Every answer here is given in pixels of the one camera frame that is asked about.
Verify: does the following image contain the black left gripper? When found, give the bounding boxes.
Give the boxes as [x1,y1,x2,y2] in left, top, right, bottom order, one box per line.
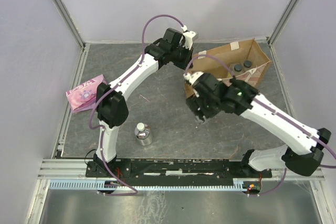
[170,42,194,70]

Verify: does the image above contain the square bottle front dark cap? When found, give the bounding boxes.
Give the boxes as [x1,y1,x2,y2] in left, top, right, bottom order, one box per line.
[227,63,245,78]

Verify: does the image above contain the square bottle dark cap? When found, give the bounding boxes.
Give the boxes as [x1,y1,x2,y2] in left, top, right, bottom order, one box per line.
[227,63,245,78]
[243,60,253,72]

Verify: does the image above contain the brown canvas tote bag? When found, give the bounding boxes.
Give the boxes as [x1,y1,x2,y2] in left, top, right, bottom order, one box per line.
[188,39,271,87]

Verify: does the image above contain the round clear bottle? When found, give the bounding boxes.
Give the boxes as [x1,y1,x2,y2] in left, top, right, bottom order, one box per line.
[134,123,152,146]
[196,115,209,124]

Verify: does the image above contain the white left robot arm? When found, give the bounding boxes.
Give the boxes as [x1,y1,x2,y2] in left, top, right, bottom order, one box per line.
[93,28,198,177]

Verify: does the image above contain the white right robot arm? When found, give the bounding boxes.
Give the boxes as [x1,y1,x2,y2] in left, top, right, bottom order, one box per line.
[183,71,331,177]

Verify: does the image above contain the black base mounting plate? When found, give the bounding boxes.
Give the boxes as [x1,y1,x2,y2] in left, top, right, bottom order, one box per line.
[85,157,273,187]

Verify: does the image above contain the pink tissue pack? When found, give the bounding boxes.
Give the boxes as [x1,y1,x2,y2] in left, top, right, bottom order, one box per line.
[66,74,107,113]

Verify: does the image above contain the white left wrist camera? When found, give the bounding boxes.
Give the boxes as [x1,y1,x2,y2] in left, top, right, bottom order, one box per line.
[182,25,198,50]

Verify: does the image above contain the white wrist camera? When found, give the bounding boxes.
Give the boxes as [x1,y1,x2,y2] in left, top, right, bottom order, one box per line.
[183,71,204,98]
[182,25,198,50]

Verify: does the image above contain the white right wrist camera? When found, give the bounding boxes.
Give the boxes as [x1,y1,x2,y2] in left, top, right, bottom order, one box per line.
[183,71,204,98]

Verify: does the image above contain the light blue cable duct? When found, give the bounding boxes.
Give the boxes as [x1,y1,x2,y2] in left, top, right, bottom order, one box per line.
[49,176,247,191]

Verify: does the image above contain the aluminium frame rail front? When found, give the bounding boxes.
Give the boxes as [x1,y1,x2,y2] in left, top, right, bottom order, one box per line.
[38,159,325,181]

